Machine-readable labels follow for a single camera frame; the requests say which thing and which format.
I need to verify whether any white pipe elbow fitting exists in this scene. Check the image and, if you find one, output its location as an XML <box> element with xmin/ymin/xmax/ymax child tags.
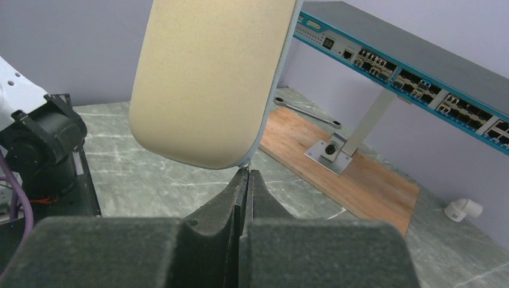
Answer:
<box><xmin>444</xmin><ymin>199</ymin><xmax>483</xmax><ymax>223</ymax></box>

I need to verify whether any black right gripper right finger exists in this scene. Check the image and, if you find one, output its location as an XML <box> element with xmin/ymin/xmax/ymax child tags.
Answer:
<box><xmin>238</xmin><ymin>170</ymin><xmax>420</xmax><ymax>287</ymax></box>

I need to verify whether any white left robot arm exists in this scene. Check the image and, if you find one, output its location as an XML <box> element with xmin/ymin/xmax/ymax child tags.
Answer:
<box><xmin>1</xmin><ymin>59</ymin><xmax>101</xmax><ymax>240</ymax></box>

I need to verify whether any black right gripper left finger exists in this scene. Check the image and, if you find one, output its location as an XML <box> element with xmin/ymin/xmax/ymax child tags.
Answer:
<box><xmin>1</xmin><ymin>169</ymin><xmax>248</xmax><ymax>287</ymax></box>

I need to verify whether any grey metal stand bracket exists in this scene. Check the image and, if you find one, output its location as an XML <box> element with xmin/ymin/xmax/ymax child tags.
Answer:
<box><xmin>304</xmin><ymin>89</ymin><xmax>396</xmax><ymax>176</ymax></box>

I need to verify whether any grey network switch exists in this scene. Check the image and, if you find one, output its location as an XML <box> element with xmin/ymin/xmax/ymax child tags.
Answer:
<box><xmin>294</xmin><ymin>1</ymin><xmax>508</xmax><ymax>153</ymax></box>

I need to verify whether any wooden base board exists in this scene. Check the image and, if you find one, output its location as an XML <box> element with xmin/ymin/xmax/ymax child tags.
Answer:
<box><xmin>260</xmin><ymin>108</ymin><xmax>420</xmax><ymax>235</ymax></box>

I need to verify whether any beige umbrella case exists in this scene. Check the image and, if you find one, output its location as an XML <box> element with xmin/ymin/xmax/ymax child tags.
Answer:
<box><xmin>128</xmin><ymin>1</ymin><xmax>303</xmax><ymax>170</ymax></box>

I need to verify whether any metal wrench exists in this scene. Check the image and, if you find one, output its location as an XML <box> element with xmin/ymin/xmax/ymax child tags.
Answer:
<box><xmin>273</xmin><ymin>97</ymin><xmax>342</xmax><ymax>129</ymax></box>

